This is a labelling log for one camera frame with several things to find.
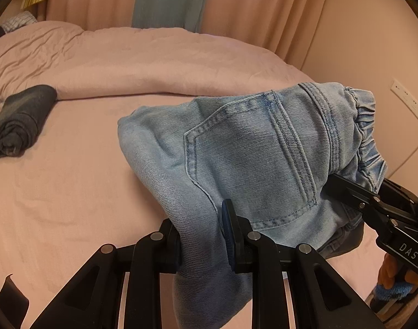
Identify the white wall socket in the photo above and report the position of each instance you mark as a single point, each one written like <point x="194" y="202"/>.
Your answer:
<point x="409" y="97"/>

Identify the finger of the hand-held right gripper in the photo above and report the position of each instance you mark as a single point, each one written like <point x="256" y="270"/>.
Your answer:
<point x="352" y="192"/>

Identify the blue curtain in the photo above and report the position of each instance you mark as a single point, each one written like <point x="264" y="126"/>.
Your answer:
<point x="171" y="0"/>

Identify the light blue denim pants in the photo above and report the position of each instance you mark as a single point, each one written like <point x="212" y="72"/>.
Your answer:
<point x="246" y="144"/>

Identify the dark folded garment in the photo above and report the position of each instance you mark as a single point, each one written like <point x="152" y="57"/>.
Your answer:
<point x="22" y="120"/>

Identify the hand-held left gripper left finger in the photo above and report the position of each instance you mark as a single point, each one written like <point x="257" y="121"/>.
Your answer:
<point x="169" y="245"/>

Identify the person's right hand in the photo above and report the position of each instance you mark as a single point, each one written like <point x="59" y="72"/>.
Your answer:
<point x="388" y="272"/>

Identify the blue striped pillow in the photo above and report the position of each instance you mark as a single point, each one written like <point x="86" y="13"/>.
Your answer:
<point x="15" y="24"/>

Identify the pink duvet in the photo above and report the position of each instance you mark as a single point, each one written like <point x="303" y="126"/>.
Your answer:
<point x="126" y="65"/>

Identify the pink curtain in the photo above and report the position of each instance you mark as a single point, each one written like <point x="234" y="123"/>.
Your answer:
<point x="92" y="0"/>
<point x="263" y="10"/>

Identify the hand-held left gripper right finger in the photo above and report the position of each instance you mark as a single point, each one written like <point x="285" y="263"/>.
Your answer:
<point x="226" y="224"/>

